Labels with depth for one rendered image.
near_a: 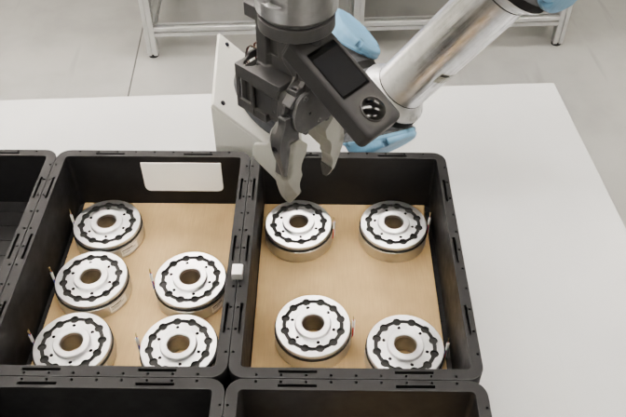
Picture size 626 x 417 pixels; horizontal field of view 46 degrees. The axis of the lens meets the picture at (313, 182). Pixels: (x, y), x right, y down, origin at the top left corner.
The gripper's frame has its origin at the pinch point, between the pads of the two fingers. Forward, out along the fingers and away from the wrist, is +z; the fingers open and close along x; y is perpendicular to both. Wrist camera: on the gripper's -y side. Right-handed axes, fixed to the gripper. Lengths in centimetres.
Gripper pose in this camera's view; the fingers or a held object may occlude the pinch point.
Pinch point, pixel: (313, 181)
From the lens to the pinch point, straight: 78.5
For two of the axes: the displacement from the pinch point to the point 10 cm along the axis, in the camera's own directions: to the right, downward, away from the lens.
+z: 0.0, 7.2, 6.9
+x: -6.8, 5.1, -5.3
